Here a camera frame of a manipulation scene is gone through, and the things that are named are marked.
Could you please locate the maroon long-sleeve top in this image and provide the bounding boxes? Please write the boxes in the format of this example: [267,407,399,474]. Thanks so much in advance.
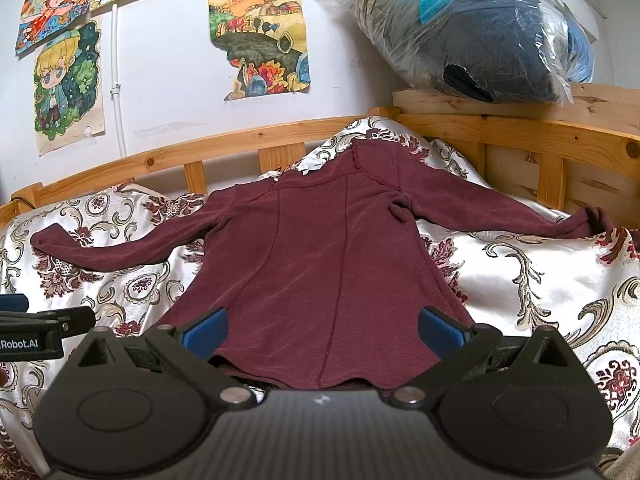
[32,139,612,389]

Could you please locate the plastic bag of clothes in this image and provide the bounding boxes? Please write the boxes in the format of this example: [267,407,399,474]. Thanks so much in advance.
[323,0,596,104]

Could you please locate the blond child drawing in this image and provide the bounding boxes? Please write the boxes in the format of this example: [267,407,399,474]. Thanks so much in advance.
[34,18,105,157]

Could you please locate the red-haired girl drawing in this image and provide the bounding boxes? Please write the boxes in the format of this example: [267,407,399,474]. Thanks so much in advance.
[14,0,90,55]

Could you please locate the wooden bed frame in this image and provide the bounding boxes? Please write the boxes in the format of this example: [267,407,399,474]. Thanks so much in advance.
[1,84,639,229]

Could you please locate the white wall conduit pipe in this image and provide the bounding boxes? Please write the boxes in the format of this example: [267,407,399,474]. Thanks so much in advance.
[110,2,128,158]

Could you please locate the landscape drawing on wall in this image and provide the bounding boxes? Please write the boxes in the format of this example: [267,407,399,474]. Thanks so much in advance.
[208,0,311,101]

